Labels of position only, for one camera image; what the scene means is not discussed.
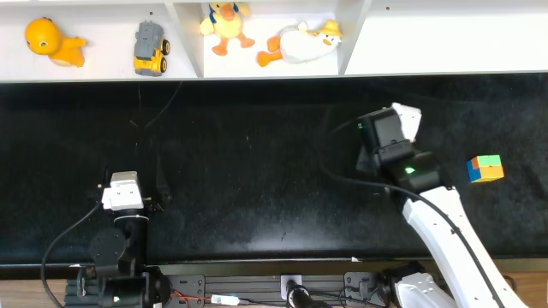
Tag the yellow plush duck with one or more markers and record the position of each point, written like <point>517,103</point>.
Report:
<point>227,27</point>

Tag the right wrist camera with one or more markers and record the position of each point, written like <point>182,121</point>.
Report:
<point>409,117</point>

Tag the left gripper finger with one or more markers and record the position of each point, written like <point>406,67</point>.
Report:
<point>164,184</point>

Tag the orange rubber toy animal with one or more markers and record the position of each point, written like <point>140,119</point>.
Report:
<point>43,36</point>

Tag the grey and yellow toy truck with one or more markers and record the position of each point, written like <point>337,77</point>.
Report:
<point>150,43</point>

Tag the white shelf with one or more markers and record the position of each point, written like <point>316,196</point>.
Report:
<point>428,47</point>

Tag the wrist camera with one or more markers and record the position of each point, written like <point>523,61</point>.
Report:
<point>409,117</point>
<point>124,192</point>

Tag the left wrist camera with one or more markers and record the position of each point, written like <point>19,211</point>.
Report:
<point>124,192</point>

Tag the white plush duck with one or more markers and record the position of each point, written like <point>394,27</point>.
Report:
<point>304,47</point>

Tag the many-coloured puzzle cube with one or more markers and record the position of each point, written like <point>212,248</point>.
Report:
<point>486,169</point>

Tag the mounting rail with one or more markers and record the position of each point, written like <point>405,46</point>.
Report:
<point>257,287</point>

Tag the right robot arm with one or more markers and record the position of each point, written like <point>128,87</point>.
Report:
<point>441,222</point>

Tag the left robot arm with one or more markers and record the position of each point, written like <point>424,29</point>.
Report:
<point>132,239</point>

